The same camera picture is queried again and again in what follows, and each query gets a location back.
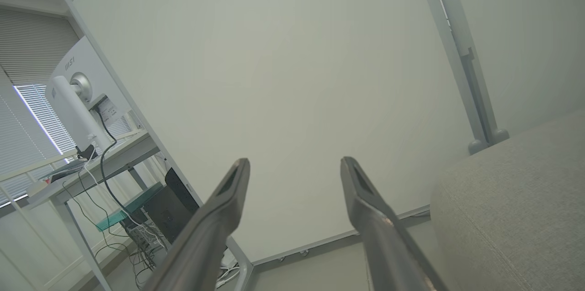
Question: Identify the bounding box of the white MSI monitor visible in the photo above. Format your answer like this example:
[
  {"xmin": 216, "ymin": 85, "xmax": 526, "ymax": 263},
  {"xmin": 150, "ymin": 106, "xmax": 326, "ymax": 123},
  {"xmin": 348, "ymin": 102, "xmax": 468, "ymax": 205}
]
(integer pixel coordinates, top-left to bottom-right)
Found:
[{"xmin": 45, "ymin": 36, "xmax": 133, "ymax": 154}]

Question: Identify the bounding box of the green glass panel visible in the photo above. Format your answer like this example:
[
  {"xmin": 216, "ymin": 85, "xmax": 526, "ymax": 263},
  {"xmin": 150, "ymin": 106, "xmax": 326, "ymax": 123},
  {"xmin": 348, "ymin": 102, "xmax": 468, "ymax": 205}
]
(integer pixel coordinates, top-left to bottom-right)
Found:
[{"xmin": 96, "ymin": 181, "xmax": 165, "ymax": 232}]

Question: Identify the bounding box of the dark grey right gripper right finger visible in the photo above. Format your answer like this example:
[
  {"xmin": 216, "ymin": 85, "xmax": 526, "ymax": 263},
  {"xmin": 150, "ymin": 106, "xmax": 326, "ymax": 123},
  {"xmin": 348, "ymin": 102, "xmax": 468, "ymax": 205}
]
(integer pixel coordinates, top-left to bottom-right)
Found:
[{"xmin": 340, "ymin": 157, "xmax": 449, "ymax": 291}]

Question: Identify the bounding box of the black monitor cable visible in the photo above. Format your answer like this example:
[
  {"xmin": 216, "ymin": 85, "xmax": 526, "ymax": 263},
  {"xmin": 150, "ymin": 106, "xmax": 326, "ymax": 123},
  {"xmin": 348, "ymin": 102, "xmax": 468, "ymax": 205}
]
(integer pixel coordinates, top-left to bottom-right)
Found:
[{"xmin": 94, "ymin": 108, "xmax": 138, "ymax": 228}]

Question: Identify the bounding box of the white office desk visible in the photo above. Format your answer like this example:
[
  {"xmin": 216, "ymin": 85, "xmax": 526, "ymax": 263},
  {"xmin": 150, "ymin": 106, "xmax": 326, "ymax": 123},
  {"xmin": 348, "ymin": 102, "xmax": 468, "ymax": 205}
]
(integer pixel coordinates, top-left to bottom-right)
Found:
[{"xmin": 0, "ymin": 129, "xmax": 161, "ymax": 291}]

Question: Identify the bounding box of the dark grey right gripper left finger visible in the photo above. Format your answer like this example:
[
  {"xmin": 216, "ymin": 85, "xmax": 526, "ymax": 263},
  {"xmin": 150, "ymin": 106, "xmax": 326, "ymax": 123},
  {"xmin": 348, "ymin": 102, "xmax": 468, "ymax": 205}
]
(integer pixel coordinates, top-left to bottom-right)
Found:
[{"xmin": 143, "ymin": 159, "xmax": 251, "ymax": 291}]

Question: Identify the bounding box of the black computer tower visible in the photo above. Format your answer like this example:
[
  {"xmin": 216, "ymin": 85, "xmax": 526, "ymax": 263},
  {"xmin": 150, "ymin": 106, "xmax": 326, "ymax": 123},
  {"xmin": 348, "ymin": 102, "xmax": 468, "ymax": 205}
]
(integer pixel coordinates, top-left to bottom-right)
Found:
[{"xmin": 143, "ymin": 168, "xmax": 202, "ymax": 243}]

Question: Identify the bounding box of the wide white partition panel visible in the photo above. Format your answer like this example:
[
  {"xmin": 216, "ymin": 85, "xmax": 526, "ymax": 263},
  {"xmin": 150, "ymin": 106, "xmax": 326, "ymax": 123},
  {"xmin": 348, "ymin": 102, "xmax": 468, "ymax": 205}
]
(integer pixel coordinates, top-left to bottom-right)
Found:
[{"xmin": 50, "ymin": 0, "xmax": 476, "ymax": 266}]

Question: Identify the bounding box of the narrow white partition panel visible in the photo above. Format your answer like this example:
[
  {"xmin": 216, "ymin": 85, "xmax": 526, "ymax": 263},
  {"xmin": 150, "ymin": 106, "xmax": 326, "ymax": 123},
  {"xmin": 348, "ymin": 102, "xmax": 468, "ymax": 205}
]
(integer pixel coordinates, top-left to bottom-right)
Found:
[{"xmin": 450, "ymin": 0, "xmax": 585, "ymax": 136}]

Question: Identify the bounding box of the grey fabric sofa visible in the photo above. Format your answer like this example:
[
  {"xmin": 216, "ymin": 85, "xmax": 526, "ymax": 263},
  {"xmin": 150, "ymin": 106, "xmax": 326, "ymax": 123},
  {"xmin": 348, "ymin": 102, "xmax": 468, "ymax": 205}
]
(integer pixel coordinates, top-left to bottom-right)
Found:
[{"xmin": 430, "ymin": 108, "xmax": 585, "ymax": 291}]

